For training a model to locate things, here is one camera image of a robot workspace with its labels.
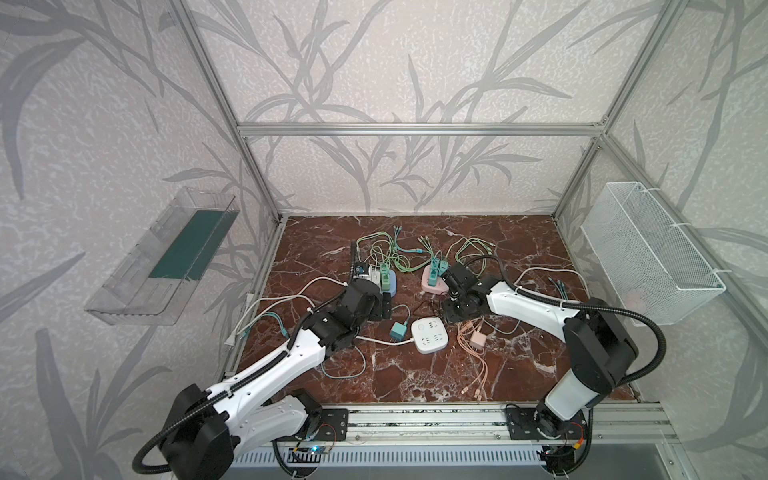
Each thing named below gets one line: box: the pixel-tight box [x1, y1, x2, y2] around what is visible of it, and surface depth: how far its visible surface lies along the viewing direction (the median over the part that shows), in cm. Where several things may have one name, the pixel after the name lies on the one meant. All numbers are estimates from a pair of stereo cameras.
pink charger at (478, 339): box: [470, 331, 487, 349], surface depth 88 cm
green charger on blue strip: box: [380, 269, 391, 291], surface depth 95 cm
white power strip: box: [411, 317, 450, 354], surface depth 88 cm
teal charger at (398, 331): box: [389, 321, 408, 342], surface depth 90 cm
